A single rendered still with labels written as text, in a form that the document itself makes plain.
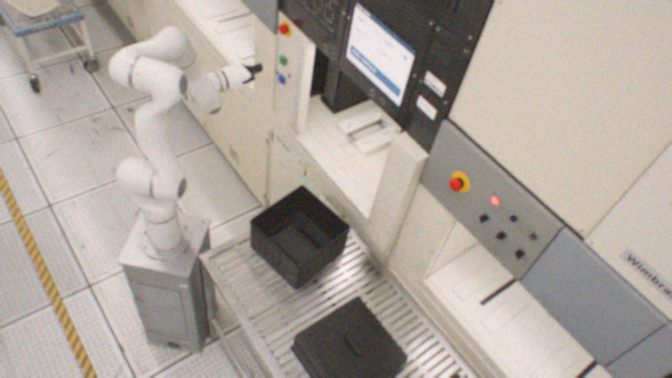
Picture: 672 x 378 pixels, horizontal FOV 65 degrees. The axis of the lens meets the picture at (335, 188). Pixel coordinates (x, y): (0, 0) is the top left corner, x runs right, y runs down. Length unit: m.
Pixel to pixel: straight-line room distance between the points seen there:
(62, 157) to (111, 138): 0.31
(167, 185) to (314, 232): 0.67
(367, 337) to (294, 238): 0.53
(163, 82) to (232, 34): 1.40
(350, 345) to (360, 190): 0.69
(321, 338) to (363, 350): 0.15
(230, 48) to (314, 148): 0.81
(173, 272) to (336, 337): 0.67
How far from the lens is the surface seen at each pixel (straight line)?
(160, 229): 2.02
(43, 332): 2.97
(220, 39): 2.93
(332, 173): 2.25
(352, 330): 1.89
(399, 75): 1.65
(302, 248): 2.13
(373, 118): 2.49
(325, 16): 1.89
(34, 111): 3.96
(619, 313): 1.48
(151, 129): 1.71
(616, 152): 1.29
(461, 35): 1.44
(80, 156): 3.59
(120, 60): 1.67
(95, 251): 3.14
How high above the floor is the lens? 2.56
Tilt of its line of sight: 50 degrees down
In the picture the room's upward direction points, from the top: 12 degrees clockwise
